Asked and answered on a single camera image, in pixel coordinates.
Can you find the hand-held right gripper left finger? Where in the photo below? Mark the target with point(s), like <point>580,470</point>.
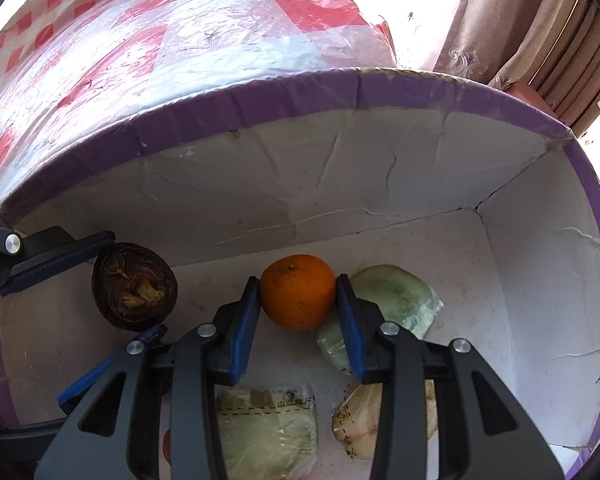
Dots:
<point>242,332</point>

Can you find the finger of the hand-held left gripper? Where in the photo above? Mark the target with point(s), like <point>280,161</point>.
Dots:
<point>55,260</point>
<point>100,367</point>

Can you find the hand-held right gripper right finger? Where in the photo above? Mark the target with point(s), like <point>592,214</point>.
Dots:
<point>347,327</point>

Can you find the small green pastry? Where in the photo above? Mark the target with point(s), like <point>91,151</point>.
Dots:
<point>400,297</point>

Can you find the orange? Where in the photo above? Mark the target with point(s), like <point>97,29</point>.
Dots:
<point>297,292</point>
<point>166,447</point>

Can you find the dark mangosteen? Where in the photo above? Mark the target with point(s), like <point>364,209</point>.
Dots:
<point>132,287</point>

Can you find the yellow pastry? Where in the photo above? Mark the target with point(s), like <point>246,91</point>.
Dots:
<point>355,425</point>

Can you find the round green pastry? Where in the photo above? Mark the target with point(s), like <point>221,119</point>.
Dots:
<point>265,432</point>

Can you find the purple box with white inside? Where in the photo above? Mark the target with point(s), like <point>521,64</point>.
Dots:
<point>380,170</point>

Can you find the red checked plastic tablecloth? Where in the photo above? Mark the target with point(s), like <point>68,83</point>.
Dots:
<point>155,60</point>

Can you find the pink plastic stool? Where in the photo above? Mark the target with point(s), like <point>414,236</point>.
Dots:
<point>527,96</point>

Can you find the patterned brown curtain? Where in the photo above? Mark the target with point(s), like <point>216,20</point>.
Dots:
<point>525,20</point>

